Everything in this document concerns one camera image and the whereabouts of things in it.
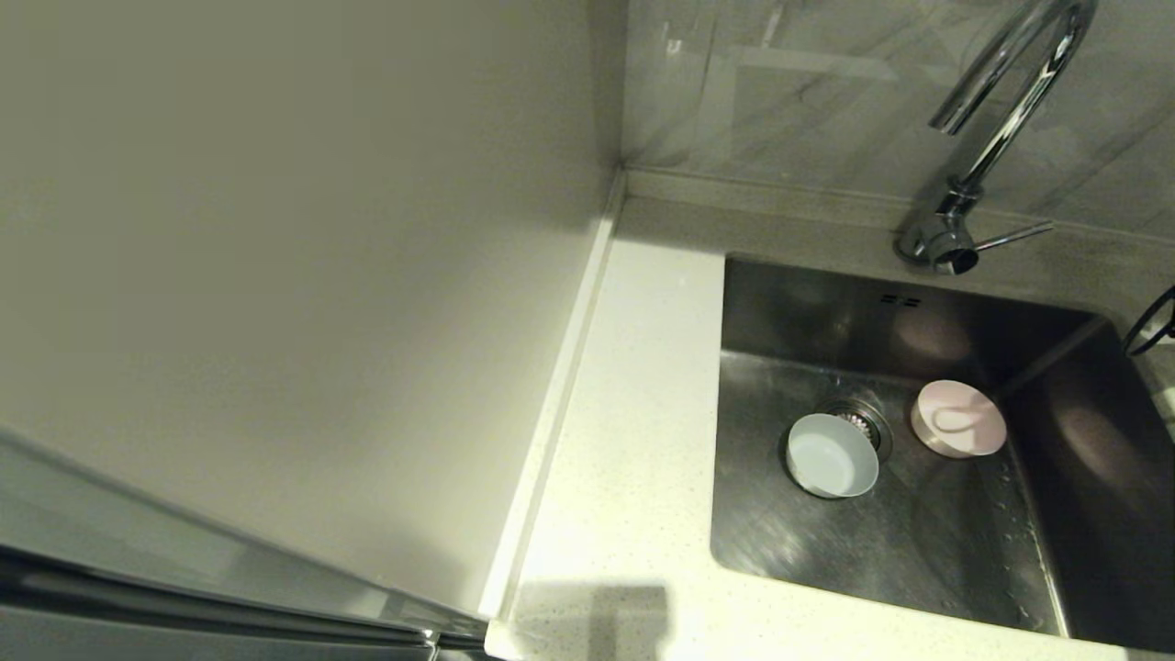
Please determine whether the light blue bowl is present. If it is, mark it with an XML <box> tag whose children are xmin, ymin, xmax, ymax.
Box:
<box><xmin>785</xmin><ymin>413</ymin><xmax>880</xmax><ymax>499</ymax></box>

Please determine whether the pink bowl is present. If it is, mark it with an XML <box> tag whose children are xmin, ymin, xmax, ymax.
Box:
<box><xmin>911</xmin><ymin>380</ymin><xmax>1008</xmax><ymax>458</ymax></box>

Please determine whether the metal sink drain strainer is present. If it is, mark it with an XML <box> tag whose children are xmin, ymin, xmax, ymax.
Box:
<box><xmin>817</xmin><ymin>397</ymin><xmax>893</xmax><ymax>462</ymax></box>

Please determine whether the stainless steel sink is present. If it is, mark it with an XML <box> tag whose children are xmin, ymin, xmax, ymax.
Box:
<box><xmin>709</xmin><ymin>255</ymin><xmax>1175</xmax><ymax>651</ymax></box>

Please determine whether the chrome gooseneck faucet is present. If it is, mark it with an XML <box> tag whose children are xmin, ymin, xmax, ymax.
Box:
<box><xmin>898</xmin><ymin>0</ymin><xmax>1100</xmax><ymax>276</ymax></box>

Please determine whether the stainless steel refrigerator door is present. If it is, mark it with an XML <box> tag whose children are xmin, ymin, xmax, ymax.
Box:
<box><xmin>0</xmin><ymin>427</ymin><xmax>492</xmax><ymax>661</ymax></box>

